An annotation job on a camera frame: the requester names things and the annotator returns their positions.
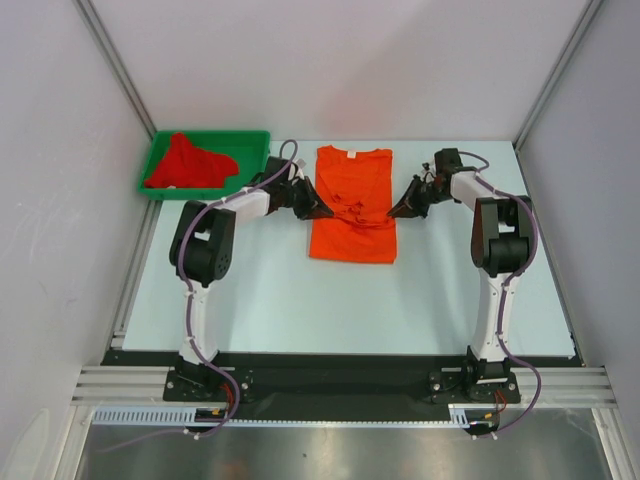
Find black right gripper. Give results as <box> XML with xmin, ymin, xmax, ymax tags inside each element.
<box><xmin>389</xmin><ymin>175</ymin><xmax>451</xmax><ymax>219</ymax></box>

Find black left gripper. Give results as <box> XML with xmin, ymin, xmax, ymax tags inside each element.
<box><xmin>279</xmin><ymin>176</ymin><xmax>333</xmax><ymax>221</ymax></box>

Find orange t shirt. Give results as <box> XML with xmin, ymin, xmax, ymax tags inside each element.
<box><xmin>309</xmin><ymin>145</ymin><xmax>397</xmax><ymax>264</ymax></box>

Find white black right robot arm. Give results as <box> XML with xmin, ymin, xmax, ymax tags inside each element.
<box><xmin>387</xmin><ymin>148</ymin><xmax>539</xmax><ymax>403</ymax></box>

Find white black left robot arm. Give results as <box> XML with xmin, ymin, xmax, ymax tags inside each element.
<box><xmin>164</xmin><ymin>156</ymin><xmax>334</xmax><ymax>401</ymax></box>

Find green plastic tray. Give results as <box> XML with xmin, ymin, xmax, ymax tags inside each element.
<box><xmin>138</xmin><ymin>130</ymin><xmax>270</xmax><ymax>201</ymax></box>

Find red t shirt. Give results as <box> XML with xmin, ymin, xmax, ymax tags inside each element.
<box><xmin>143</xmin><ymin>132</ymin><xmax>240</xmax><ymax>189</ymax></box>

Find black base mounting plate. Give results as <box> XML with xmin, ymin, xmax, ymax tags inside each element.
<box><xmin>100</xmin><ymin>351</ymin><xmax>585</xmax><ymax>419</ymax></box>

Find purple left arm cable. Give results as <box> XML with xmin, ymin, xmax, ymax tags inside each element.
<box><xmin>94</xmin><ymin>138</ymin><xmax>301</xmax><ymax>454</ymax></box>

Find grey slotted cable duct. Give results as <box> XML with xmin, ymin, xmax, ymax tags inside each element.
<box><xmin>92</xmin><ymin>404</ymin><xmax>498</xmax><ymax>429</ymax></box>

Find aluminium front frame rail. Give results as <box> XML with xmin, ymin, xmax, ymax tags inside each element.
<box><xmin>71</xmin><ymin>366</ymin><xmax>617</xmax><ymax>409</ymax></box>

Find right aluminium corner post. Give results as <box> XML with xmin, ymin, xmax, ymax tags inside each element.
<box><xmin>512</xmin><ymin>0</ymin><xmax>607</xmax><ymax>153</ymax></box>

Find aluminium corner post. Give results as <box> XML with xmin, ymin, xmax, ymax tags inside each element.
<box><xmin>72</xmin><ymin>0</ymin><xmax>157</xmax><ymax>140</ymax></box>
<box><xmin>512</xmin><ymin>0</ymin><xmax>607</xmax><ymax>153</ymax></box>

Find left aluminium corner post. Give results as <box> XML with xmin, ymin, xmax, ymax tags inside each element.
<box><xmin>72</xmin><ymin>0</ymin><xmax>157</xmax><ymax>140</ymax></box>

